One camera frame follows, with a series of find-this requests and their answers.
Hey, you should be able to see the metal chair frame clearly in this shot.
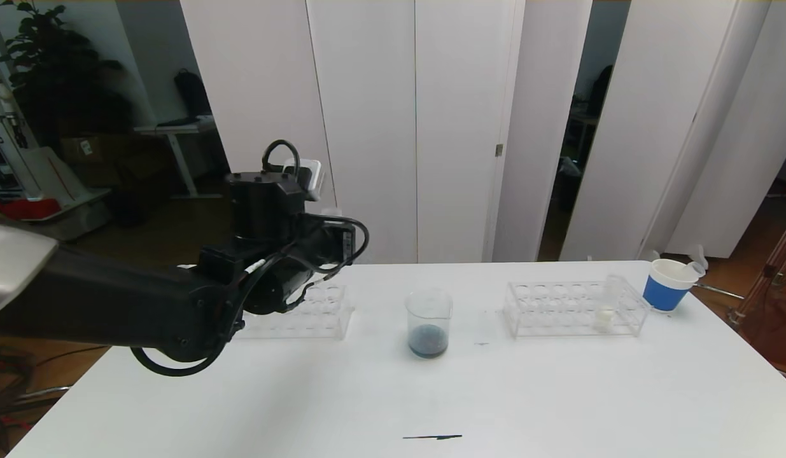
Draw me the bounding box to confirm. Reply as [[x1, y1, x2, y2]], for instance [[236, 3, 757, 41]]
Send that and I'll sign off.
[[0, 356, 72, 420]]

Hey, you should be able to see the cardboard box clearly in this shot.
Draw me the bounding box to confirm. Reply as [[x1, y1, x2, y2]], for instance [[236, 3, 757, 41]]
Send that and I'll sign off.
[[60, 135, 116, 167]]

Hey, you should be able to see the clear beaker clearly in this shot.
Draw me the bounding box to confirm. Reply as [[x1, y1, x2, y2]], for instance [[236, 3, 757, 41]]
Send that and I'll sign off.
[[405, 288, 454, 361]]

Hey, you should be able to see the red flat object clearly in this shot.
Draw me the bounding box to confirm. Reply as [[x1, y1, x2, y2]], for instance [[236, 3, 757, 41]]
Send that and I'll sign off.
[[0, 194, 61, 221]]

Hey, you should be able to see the white folding partition screen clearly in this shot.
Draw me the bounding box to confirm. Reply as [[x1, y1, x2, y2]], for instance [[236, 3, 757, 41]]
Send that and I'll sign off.
[[181, 0, 594, 265], [558, 0, 786, 263]]

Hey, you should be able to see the test tube with pale liquid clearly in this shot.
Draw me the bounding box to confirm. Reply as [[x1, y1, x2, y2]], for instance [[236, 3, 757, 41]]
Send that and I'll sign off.
[[593, 275, 622, 333]]

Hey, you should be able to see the black backpack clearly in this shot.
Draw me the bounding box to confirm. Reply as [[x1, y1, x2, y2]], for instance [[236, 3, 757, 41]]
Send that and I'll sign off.
[[174, 69, 213, 117]]

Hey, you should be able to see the clear plastic test tube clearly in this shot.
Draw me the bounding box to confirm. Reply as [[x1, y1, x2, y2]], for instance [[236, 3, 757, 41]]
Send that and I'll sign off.
[[674, 258, 707, 282]]

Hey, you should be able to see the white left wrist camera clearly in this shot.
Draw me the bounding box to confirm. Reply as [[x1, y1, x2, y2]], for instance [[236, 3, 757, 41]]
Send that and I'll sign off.
[[283, 159, 322, 202]]

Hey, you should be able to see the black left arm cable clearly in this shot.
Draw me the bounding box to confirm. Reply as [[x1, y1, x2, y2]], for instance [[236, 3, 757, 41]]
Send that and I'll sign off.
[[130, 139, 370, 378]]

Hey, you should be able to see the white desk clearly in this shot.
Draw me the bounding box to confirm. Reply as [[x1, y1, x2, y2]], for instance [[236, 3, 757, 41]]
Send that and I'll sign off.
[[134, 118, 223, 199]]

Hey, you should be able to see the clear plastic test tube rack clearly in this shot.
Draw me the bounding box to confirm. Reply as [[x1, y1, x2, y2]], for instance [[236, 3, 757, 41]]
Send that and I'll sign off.
[[237, 282, 356, 341], [502, 275, 652, 338]]

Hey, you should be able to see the brown wooden stand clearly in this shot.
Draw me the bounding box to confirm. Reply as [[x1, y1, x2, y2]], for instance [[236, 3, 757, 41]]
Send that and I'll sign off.
[[727, 210, 786, 382]]

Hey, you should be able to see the white floor machine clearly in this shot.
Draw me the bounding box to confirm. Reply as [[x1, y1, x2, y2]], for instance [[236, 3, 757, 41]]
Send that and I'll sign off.
[[0, 48, 111, 241]]

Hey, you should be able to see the potted green plant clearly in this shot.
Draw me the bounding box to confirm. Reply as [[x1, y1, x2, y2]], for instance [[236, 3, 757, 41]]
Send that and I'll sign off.
[[0, 0, 136, 150]]

